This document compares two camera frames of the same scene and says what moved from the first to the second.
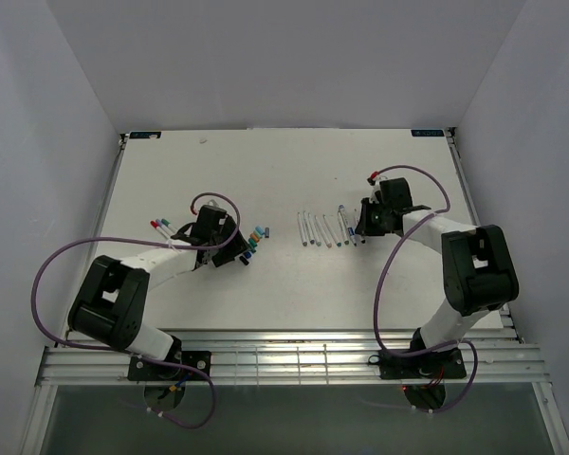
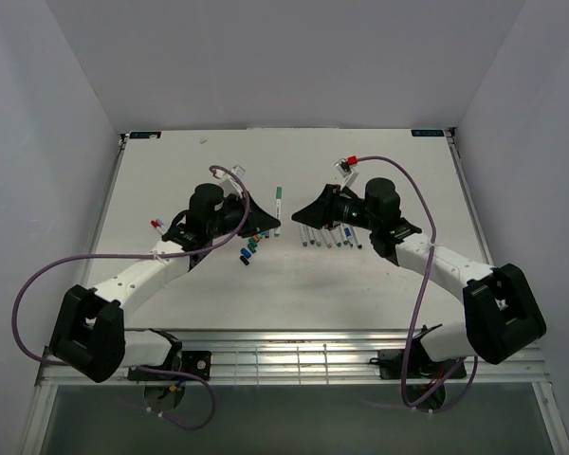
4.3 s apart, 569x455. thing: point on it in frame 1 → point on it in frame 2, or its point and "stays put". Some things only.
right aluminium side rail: x=451 y=135 stays put
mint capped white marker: x=317 y=232 stays put
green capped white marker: x=170 y=225 → x=278 y=197
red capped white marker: x=156 y=225 stays put
